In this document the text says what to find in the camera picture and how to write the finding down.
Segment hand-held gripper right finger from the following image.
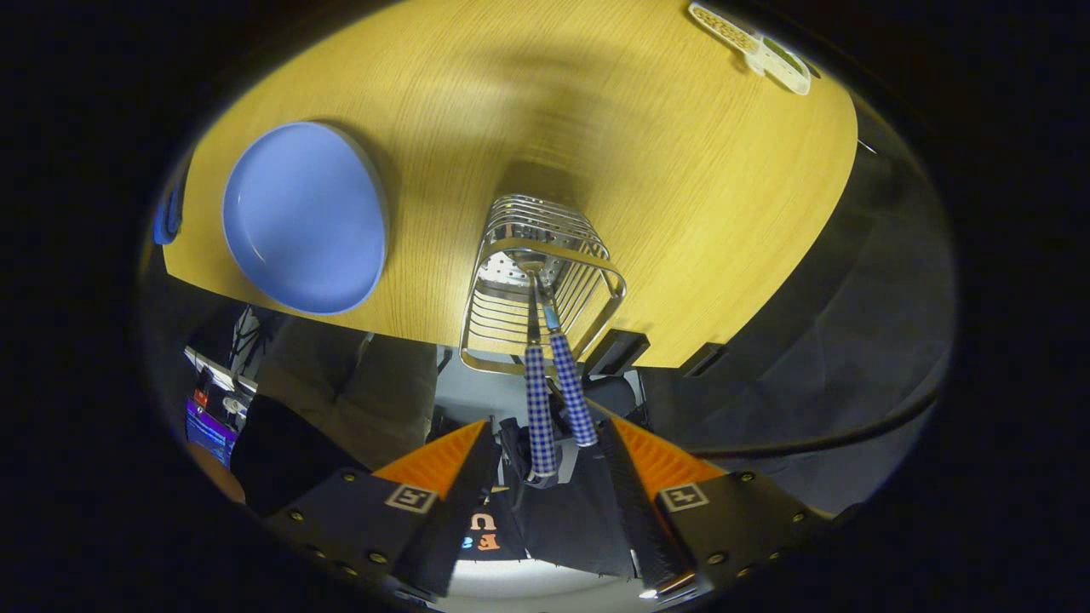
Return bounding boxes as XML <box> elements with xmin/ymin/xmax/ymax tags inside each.
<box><xmin>596</xmin><ymin>415</ymin><xmax>818</xmax><ymax>597</ymax></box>

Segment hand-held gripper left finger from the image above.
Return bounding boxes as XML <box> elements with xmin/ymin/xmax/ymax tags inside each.
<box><xmin>264</xmin><ymin>419</ymin><xmax>499</xmax><ymax>597</ymax></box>

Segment checked handle spoon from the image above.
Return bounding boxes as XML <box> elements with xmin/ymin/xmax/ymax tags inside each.
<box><xmin>536</xmin><ymin>281</ymin><xmax>599</xmax><ymax>448</ymax></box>

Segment checked handle fork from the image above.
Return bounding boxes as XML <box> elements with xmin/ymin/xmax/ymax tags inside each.
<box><xmin>521</xmin><ymin>272</ymin><xmax>560</xmax><ymax>486</ymax></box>

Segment person's grey trousers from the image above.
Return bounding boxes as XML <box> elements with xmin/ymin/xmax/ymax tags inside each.
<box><xmin>255</xmin><ymin>317</ymin><xmax>439</xmax><ymax>469</ymax></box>

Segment computer monitor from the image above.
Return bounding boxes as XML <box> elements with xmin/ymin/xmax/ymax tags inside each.
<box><xmin>185</xmin><ymin>398</ymin><xmax>239</xmax><ymax>465</ymax></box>

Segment blue round plate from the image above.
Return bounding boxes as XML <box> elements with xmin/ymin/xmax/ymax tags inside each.
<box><xmin>221</xmin><ymin>121</ymin><xmax>389</xmax><ymax>316</ymax></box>

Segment blue towel cloth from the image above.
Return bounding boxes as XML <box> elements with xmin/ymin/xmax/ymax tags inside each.
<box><xmin>152</xmin><ymin>183</ymin><xmax>184</xmax><ymax>246</ymax></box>

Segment white divided condiment dish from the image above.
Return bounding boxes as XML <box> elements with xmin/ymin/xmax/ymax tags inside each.
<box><xmin>688</xmin><ymin>2</ymin><xmax>812</xmax><ymax>96</ymax></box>

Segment black table bracket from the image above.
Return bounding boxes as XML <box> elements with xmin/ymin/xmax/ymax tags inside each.
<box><xmin>583</xmin><ymin>330</ymin><xmax>650</xmax><ymax>377</ymax></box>
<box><xmin>681</xmin><ymin>342</ymin><xmax>726</xmax><ymax>377</ymax></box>

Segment black cable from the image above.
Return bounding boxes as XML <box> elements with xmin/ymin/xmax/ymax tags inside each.
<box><xmin>681</xmin><ymin>375</ymin><xmax>946</xmax><ymax>461</ymax></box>

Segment metal wire cutlery basket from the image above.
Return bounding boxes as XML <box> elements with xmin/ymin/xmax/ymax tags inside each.
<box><xmin>460</xmin><ymin>194</ymin><xmax>628</xmax><ymax>375</ymax></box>

